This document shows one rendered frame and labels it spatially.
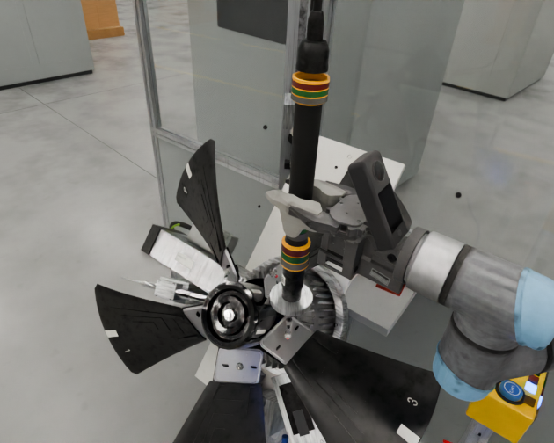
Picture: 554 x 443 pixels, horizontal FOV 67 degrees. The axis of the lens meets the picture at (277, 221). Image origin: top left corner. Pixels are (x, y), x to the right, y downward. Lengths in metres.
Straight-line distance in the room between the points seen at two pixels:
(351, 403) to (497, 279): 0.34
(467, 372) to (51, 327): 2.26
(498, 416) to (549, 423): 0.72
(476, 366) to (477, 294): 0.10
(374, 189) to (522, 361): 0.27
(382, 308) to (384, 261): 0.79
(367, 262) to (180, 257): 0.60
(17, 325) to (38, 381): 0.42
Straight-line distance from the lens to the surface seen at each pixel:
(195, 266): 1.01
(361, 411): 0.73
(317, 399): 0.73
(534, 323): 0.49
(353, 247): 0.52
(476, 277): 0.49
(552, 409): 1.65
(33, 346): 2.51
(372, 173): 0.49
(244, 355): 0.83
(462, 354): 0.55
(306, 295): 0.70
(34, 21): 6.25
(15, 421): 2.28
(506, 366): 0.57
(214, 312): 0.78
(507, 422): 0.99
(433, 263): 0.49
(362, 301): 1.32
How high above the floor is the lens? 1.79
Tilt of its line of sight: 35 degrees down
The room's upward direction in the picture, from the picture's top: 3 degrees clockwise
